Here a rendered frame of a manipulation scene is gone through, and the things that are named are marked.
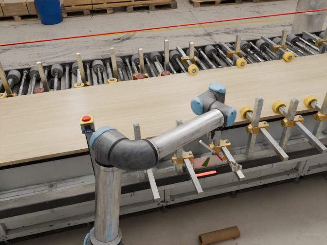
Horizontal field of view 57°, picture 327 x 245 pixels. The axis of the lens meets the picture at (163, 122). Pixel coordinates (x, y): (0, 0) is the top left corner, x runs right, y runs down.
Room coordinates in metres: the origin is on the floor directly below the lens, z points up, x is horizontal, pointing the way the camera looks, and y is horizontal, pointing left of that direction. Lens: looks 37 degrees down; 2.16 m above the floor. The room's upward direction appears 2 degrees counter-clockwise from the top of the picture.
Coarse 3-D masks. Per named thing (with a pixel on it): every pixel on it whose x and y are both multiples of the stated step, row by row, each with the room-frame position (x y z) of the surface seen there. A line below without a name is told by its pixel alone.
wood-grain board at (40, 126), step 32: (256, 64) 2.53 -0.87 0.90; (288, 64) 2.51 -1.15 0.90; (320, 64) 2.49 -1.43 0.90; (32, 96) 2.09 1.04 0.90; (64, 96) 2.07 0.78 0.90; (96, 96) 2.06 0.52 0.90; (128, 96) 2.04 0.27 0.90; (160, 96) 2.03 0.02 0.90; (192, 96) 2.01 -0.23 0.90; (256, 96) 1.98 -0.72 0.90; (288, 96) 1.97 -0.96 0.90; (320, 96) 1.95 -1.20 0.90; (0, 128) 1.67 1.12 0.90; (32, 128) 1.66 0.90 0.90; (64, 128) 1.65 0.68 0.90; (96, 128) 1.64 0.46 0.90; (128, 128) 1.63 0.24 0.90; (160, 128) 1.62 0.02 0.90; (0, 160) 1.35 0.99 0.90; (32, 160) 1.37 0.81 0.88
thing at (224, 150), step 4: (220, 140) 1.52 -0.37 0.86; (224, 148) 1.44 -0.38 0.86; (224, 152) 1.40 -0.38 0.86; (228, 152) 1.40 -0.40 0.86; (224, 156) 1.40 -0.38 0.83; (228, 156) 1.37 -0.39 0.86; (228, 160) 1.34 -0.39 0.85; (232, 160) 1.33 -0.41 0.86; (236, 172) 1.23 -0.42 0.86; (240, 172) 1.23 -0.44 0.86; (236, 176) 1.22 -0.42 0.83; (240, 176) 1.20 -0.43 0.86; (244, 176) 1.20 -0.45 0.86; (240, 180) 1.19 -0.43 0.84
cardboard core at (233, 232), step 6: (228, 228) 1.38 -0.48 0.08; (234, 228) 1.38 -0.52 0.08; (204, 234) 1.34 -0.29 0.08; (210, 234) 1.34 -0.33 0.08; (216, 234) 1.34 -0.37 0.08; (222, 234) 1.34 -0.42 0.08; (228, 234) 1.34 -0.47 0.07; (234, 234) 1.34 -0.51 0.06; (204, 240) 1.30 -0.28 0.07; (210, 240) 1.30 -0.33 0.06; (216, 240) 1.31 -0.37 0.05; (222, 240) 1.32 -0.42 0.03
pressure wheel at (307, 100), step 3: (306, 96) 1.85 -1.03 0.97; (309, 96) 1.83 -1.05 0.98; (312, 96) 1.83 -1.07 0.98; (306, 99) 1.83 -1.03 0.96; (309, 99) 1.81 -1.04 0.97; (312, 99) 1.80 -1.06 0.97; (315, 99) 1.81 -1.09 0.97; (303, 102) 1.84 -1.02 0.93; (306, 102) 1.81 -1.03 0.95; (309, 102) 1.80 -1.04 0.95; (309, 105) 1.80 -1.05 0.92
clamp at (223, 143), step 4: (224, 140) 1.50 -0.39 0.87; (212, 144) 1.47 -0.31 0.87; (220, 144) 1.47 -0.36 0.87; (224, 144) 1.47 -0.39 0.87; (228, 144) 1.47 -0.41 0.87; (212, 148) 1.45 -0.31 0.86; (216, 148) 1.45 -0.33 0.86; (220, 148) 1.45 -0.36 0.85; (228, 148) 1.47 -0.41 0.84; (216, 152) 1.45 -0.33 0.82
